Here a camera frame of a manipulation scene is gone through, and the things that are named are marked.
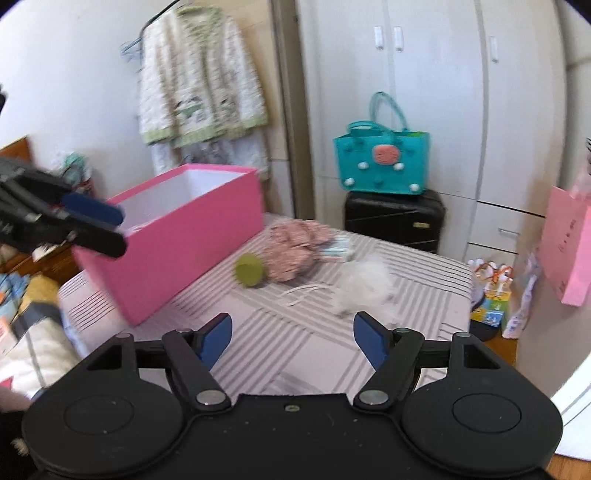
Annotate white patterned hanging pants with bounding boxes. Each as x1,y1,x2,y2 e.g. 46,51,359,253
150,129,271,180

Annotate green ball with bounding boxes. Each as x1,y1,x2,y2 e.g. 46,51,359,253
235,253,267,288

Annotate colourful boxes on floor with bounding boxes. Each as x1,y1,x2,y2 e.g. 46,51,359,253
468,261,514,329

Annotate colourful patchwork quilt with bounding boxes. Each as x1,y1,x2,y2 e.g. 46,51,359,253
0,272,88,402

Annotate teal tote bag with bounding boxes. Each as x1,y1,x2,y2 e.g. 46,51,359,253
333,91,430,195

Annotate pink floral cloth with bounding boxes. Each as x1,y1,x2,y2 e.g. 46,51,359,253
263,220,336,283

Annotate black suitcase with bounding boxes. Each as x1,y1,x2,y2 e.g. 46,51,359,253
344,189,446,254

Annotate white green quilted jacket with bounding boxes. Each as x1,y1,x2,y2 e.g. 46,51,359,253
139,4,269,147

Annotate wire clothes hanger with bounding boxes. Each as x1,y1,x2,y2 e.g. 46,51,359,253
120,39,145,73

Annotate white board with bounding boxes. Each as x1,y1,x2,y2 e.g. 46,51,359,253
549,369,591,463

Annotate small blue white packet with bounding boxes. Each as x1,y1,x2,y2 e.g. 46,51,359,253
318,235,356,264

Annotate white wardrobe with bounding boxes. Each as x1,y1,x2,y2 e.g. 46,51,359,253
295,0,591,259

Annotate pink storage box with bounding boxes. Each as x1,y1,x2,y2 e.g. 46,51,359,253
71,163,265,326

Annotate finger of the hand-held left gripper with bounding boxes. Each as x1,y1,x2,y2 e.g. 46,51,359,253
32,168,126,228
41,216,129,259

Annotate wooden headboard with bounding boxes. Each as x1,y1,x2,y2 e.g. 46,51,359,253
0,135,36,164

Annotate white fluffy plush toy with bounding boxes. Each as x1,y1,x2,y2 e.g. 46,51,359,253
332,258,399,318

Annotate pink paper bag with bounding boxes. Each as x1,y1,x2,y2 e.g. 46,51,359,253
538,185,591,308

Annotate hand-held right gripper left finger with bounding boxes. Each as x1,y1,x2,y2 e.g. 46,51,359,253
87,312,234,412

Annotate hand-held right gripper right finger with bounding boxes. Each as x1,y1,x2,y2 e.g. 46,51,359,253
352,311,502,409

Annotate pile of bedside clutter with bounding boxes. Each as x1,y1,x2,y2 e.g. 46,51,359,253
51,152,96,195

